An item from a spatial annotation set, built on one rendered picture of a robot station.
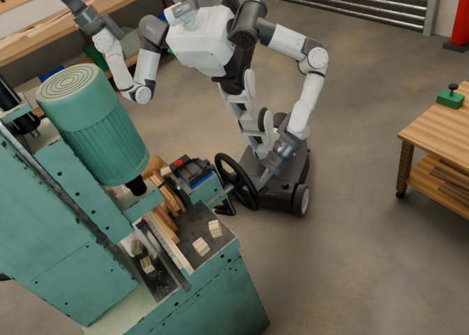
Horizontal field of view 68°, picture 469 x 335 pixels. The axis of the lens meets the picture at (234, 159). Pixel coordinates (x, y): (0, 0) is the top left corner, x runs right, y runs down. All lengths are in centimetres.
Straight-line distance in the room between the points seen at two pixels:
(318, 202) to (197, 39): 137
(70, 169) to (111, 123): 16
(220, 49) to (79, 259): 88
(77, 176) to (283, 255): 143
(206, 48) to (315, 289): 136
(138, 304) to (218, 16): 107
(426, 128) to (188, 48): 127
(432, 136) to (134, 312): 157
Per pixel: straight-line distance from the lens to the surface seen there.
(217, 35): 138
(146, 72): 157
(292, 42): 136
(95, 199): 107
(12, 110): 94
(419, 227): 227
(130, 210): 119
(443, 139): 199
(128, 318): 131
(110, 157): 100
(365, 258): 213
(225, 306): 154
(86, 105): 91
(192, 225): 125
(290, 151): 132
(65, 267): 114
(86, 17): 144
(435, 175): 227
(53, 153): 96
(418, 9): 387
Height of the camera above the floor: 187
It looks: 44 degrees down
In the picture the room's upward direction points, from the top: 19 degrees counter-clockwise
